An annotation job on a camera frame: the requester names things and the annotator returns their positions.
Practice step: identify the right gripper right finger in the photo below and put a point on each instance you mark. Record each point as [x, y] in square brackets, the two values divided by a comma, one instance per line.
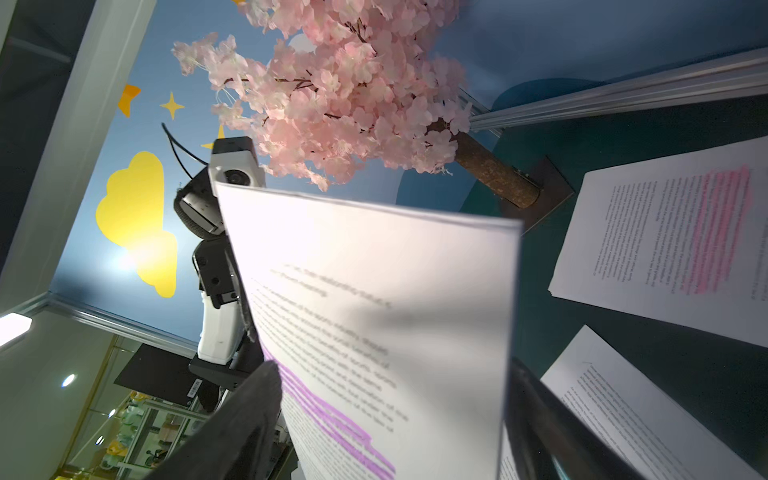
[548, 441]

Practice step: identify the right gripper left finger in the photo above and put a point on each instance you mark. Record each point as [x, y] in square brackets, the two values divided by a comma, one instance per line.
[236, 441]

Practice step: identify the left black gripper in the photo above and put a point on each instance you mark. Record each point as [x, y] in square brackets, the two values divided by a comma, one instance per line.
[198, 208]

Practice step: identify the document with blue highlight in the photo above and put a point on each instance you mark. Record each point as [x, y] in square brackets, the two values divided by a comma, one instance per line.
[635, 418]

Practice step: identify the document with purple highlight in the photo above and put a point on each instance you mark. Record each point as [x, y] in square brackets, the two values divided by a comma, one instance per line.
[391, 329]

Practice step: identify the document with pink highlight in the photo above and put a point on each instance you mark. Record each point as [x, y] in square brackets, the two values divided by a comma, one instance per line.
[680, 239]

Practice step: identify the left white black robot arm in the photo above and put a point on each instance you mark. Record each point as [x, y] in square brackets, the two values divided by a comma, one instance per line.
[228, 350]

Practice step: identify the pink cherry blossom tree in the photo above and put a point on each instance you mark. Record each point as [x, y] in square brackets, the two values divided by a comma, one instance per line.
[353, 81]

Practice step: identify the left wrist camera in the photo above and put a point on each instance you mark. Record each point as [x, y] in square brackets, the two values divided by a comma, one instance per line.
[234, 161]

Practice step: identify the black monitor outside enclosure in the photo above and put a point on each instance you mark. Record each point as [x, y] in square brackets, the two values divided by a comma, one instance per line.
[166, 375]

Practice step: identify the back aluminium frame bar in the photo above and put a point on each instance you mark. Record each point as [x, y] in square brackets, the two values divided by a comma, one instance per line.
[735, 76]

